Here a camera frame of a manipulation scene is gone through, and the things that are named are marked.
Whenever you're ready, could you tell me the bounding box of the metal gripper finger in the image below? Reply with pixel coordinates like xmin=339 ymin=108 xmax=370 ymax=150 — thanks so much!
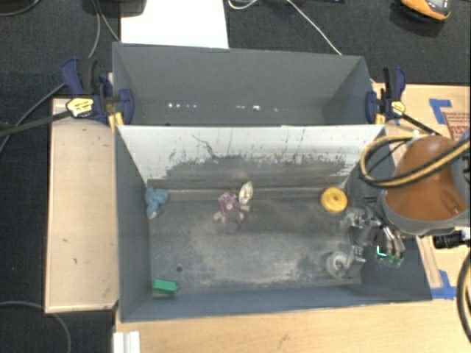
xmin=338 ymin=207 xmax=369 ymax=235
xmin=336 ymin=244 xmax=368 ymax=279

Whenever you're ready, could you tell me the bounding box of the grey white roll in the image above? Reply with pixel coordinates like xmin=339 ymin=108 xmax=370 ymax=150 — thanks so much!
xmin=325 ymin=252 xmax=349 ymax=279

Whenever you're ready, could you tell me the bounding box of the white and yellow shell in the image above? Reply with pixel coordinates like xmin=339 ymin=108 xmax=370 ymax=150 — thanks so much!
xmin=238 ymin=181 xmax=255 ymax=204

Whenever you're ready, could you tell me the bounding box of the purple toy figure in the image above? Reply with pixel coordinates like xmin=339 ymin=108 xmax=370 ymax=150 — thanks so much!
xmin=213 ymin=191 xmax=252 ymax=233

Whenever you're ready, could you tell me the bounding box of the brown cardboard board red print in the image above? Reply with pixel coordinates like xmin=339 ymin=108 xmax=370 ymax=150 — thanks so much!
xmin=369 ymin=82 xmax=471 ymax=294

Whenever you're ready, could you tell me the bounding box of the grey metal bin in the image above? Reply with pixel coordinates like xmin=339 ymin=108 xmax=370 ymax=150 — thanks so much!
xmin=111 ymin=41 xmax=433 ymax=323

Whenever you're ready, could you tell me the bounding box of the green block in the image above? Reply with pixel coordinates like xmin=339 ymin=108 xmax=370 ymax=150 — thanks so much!
xmin=152 ymin=279 xmax=179 ymax=297

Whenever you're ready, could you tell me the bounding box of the blue toy animal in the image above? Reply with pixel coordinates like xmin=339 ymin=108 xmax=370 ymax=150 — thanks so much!
xmin=144 ymin=186 xmax=170 ymax=220

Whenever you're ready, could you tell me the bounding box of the pale wood board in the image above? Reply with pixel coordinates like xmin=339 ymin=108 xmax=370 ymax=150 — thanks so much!
xmin=43 ymin=97 xmax=121 ymax=314

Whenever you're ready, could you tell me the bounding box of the yellow ring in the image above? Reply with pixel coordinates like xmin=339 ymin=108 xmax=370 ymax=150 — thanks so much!
xmin=319 ymin=187 xmax=349 ymax=213

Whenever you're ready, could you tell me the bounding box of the black cylinder on white bracket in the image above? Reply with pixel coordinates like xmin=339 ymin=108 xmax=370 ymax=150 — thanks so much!
xmin=432 ymin=227 xmax=471 ymax=250

